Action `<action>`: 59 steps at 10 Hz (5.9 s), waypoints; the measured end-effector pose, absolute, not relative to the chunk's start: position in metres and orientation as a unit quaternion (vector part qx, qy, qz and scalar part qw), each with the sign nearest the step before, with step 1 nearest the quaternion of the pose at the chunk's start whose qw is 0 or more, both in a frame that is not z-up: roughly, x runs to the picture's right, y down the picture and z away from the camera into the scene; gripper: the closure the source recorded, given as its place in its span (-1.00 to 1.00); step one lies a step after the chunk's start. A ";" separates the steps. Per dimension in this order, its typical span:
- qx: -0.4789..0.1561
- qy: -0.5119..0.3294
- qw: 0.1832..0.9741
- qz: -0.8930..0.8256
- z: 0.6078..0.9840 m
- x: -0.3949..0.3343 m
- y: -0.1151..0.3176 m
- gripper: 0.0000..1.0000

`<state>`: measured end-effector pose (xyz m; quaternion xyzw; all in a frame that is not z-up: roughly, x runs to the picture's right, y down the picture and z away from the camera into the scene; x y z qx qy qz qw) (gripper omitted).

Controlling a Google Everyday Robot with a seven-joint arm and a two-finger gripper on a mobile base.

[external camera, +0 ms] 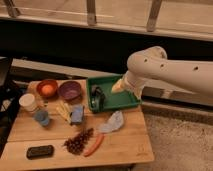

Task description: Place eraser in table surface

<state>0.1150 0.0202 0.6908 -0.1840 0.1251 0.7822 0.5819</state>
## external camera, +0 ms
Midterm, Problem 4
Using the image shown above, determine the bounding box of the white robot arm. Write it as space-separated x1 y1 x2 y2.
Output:
111 46 213 98

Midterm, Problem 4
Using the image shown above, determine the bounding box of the black object in tray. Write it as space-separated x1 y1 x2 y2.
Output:
91 85 106 110

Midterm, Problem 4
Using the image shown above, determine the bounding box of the white cup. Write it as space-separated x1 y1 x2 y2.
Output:
19 93 38 112

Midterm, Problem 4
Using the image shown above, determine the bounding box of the blue sponge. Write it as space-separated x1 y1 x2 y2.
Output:
71 105 84 125

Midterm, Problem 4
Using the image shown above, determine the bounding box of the purple bowl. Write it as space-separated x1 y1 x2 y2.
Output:
58 81 82 100

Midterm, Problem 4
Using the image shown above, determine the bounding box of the dark red grapes bunch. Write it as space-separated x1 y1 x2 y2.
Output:
64 128 94 155

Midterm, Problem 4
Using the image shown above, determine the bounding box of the black eraser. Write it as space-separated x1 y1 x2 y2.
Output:
26 145 54 160

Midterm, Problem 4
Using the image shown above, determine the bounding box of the orange ball in bowl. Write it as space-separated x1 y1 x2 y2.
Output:
42 85 54 96

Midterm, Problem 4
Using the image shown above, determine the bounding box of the green plastic tray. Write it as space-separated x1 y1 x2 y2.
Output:
86 75 141 113

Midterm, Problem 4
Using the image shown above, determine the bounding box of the orange carrot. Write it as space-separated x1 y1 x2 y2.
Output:
83 133 104 157

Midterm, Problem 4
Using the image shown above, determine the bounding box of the blue cup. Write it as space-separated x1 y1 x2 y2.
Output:
34 110 50 126

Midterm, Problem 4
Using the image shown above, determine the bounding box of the orange bowl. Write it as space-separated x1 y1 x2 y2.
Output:
36 79 58 98

